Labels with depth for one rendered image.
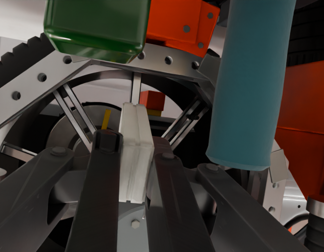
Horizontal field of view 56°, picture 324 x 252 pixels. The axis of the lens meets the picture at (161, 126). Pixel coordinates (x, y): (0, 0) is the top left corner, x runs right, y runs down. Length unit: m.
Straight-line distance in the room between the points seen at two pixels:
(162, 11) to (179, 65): 0.09
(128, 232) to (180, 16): 0.32
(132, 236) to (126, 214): 0.03
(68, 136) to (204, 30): 0.62
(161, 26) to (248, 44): 0.14
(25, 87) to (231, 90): 0.29
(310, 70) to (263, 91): 0.39
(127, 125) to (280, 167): 0.45
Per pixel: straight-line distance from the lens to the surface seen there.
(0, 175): 0.27
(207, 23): 0.52
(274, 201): 0.60
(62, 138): 1.00
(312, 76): 0.77
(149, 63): 0.48
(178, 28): 0.49
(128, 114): 0.17
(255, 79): 0.40
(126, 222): 0.35
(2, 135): 0.58
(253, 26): 0.41
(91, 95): 4.59
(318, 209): 0.36
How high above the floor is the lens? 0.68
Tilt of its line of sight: 3 degrees up
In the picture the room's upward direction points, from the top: 172 degrees counter-clockwise
